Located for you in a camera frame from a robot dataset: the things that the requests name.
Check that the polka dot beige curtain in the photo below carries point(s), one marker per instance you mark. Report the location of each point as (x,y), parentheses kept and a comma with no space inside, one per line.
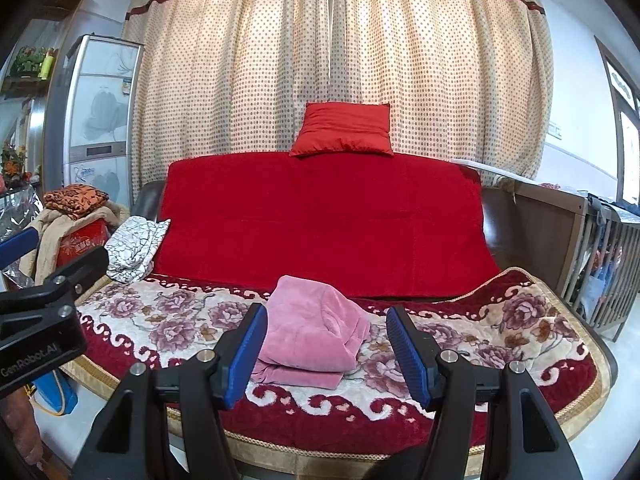
(464,79)

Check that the dark brown sofa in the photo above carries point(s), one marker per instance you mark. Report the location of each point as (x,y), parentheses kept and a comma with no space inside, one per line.
(519,230)

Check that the red blanket on sofa back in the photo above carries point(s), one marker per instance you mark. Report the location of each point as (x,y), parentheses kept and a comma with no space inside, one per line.
(369,225)

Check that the red pillow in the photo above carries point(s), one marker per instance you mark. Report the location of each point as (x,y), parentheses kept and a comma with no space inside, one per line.
(339,127)

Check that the red gift box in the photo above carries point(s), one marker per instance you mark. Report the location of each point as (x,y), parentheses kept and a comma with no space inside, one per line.
(75,244)

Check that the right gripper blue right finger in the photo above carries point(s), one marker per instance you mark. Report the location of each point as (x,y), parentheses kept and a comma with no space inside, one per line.
(415,353)

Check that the orange black patterned cloth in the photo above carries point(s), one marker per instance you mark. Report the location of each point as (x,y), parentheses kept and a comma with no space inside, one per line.
(75,200)

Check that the person's right hand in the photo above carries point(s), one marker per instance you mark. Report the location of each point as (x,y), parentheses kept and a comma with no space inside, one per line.
(18,414)

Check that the pink corduroy jacket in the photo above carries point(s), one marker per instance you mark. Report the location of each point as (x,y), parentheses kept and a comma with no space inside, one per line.
(313,337)

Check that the floral red beige blanket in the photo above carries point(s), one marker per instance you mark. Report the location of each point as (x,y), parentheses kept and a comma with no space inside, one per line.
(326,397)

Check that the white crackle pattern cloth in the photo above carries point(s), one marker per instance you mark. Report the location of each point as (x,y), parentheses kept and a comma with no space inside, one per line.
(132,248)

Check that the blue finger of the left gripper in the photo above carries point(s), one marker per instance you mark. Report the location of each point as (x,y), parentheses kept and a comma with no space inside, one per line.
(69,282)
(15,247)

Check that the wooden baby crib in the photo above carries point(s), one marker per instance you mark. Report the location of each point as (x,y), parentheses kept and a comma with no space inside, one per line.
(602,269)

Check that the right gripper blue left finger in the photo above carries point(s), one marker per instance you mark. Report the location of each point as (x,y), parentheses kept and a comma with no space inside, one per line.
(236,355)

